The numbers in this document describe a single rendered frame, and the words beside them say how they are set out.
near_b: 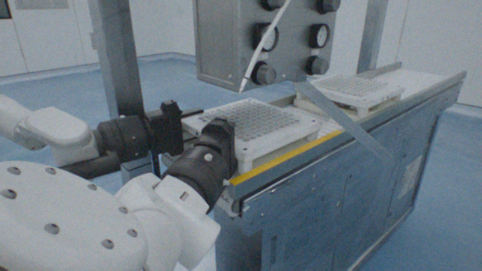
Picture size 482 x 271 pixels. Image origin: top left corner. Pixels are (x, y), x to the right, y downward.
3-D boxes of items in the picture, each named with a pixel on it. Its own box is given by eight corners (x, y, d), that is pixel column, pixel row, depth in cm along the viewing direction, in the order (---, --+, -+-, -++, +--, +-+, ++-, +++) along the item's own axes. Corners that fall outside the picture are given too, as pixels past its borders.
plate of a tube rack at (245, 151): (322, 129, 70) (323, 120, 69) (244, 164, 55) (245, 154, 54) (250, 104, 86) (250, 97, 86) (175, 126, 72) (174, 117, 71)
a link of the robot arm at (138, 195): (154, 168, 42) (119, 180, 28) (205, 207, 42) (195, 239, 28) (123, 205, 41) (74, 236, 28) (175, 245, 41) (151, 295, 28)
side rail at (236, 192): (234, 200, 53) (234, 185, 52) (228, 196, 54) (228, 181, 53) (465, 77, 132) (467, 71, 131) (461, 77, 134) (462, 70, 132)
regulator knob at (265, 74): (262, 89, 41) (263, 56, 39) (250, 86, 42) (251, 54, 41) (279, 86, 43) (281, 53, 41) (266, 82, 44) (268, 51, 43)
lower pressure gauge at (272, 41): (259, 53, 40) (260, 22, 38) (252, 52, 41) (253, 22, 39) (279, 50, 42) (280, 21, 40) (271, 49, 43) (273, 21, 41)
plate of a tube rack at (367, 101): (366, 110, 82) (367, 102, 81) (294, 90, 98) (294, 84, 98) (404, 92, 96) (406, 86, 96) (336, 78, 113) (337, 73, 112)
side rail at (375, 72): (160, 147, 71) (159, 135, 70) (157, 145, 73) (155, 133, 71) (401, 68, 151) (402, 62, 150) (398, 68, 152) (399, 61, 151)
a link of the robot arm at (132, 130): (166, 93, 66) (108, 103, 60) (184, 105, 59) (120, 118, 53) (171, 144, 71) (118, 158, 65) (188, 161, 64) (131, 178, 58)
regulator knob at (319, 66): (317, 79, 48) (320, 52, 47) (304, 77, 50) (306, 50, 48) (329, 76, 50) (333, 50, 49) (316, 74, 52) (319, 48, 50)
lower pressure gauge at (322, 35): (315, 50, 47) (318, 24, 46) (308, 48, 48) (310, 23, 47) (328, 47, 50) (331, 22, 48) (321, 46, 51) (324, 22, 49)
